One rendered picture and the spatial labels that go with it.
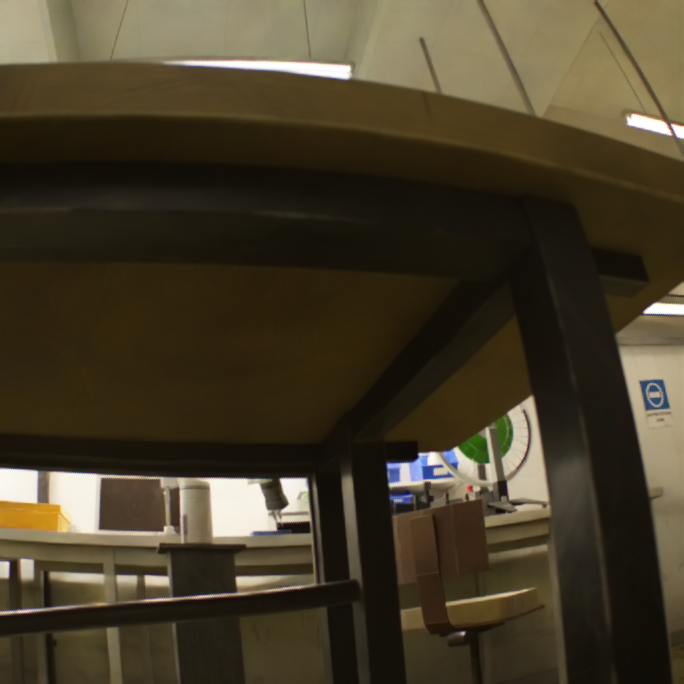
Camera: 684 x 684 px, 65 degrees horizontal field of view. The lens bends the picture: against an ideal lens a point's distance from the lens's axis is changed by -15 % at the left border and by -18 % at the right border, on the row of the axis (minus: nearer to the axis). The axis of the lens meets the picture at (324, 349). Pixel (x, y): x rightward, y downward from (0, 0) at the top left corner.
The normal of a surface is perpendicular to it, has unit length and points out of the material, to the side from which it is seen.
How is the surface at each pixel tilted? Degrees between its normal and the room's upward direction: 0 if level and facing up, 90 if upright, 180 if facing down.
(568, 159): 90
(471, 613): 90
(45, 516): 94
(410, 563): 90
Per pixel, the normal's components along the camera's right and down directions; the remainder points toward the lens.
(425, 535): -0.59, -0.23
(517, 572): 0.15, -0.41
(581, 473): -0.97, -0.03
